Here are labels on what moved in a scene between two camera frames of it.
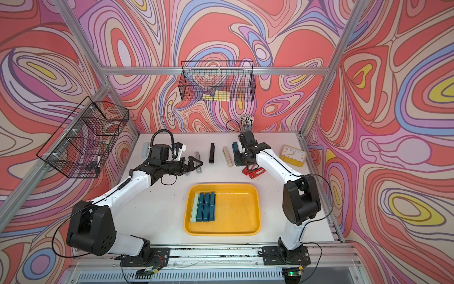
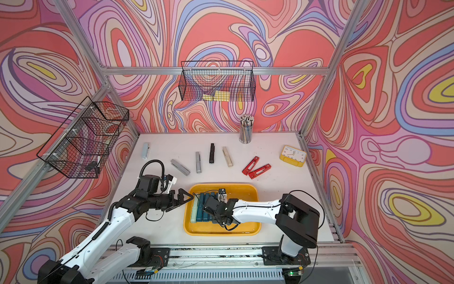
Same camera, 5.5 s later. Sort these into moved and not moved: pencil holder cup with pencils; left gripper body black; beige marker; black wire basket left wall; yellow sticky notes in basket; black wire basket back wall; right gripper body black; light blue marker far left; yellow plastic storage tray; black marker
Moved: left gripper body black; right gripper body black
Not moved: black wire basket back wall; pencil holder cup with pencils; black wire basket left wall; light blue marker far left; black marker; beige marker; yellow plastic storage tray; yellow sticky notes in basket
